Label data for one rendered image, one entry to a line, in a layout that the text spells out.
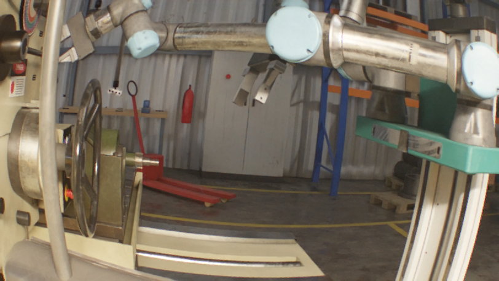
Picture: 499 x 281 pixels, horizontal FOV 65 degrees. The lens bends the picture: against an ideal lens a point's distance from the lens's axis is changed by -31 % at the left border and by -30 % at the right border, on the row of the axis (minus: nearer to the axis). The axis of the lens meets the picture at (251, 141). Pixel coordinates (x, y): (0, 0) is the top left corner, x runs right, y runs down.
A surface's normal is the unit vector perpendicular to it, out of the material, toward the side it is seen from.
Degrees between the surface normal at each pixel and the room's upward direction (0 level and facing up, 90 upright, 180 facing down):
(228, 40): 110
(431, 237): 90
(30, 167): 98
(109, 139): 43
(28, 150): 80
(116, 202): 90
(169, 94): 90
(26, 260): 25
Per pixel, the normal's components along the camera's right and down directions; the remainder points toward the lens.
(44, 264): 0.06, -0.90
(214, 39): -0.39, 0.40
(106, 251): 0.16, 0.13
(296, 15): -0.49, 0.05
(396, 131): -0.96, -0.07
